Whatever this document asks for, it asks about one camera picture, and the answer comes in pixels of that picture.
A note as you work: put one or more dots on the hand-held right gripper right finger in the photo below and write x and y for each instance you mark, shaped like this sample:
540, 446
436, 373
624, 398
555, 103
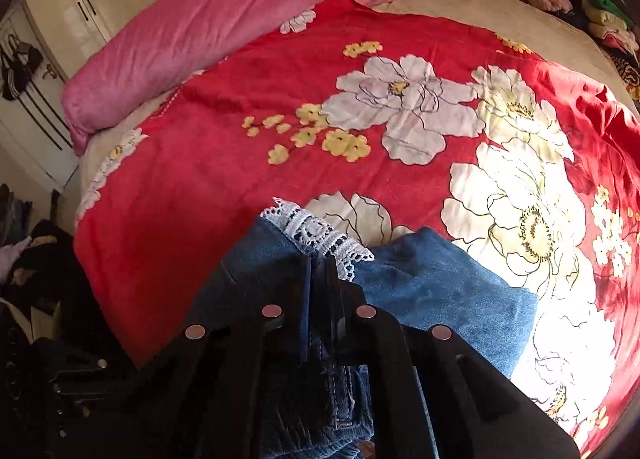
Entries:
395, 379

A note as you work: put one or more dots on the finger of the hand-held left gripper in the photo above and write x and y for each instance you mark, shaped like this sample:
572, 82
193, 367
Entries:
95, 371

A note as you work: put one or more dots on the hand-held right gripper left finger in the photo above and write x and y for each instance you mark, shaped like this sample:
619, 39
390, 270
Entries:
235, 379

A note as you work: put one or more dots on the denim pants with lace trim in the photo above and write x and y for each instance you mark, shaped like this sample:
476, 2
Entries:
440, 284

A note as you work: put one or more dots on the pile of dark clothes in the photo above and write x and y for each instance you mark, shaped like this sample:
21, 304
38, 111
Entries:
35, 259

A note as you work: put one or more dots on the red floral blanket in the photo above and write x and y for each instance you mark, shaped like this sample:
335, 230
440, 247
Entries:
200, 179

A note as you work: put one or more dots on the white door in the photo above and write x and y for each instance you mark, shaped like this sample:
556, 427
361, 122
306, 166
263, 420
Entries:
35, 129

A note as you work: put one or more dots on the black hanging bags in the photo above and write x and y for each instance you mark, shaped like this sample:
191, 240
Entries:
17, 69

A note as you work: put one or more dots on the pink quilt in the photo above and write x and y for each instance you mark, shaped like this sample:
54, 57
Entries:
200, 24

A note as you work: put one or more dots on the beige bed sheet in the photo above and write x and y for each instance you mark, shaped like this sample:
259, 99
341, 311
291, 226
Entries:
500, 9

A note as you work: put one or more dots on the stack of folded clothes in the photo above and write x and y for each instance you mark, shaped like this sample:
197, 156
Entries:
615, 34

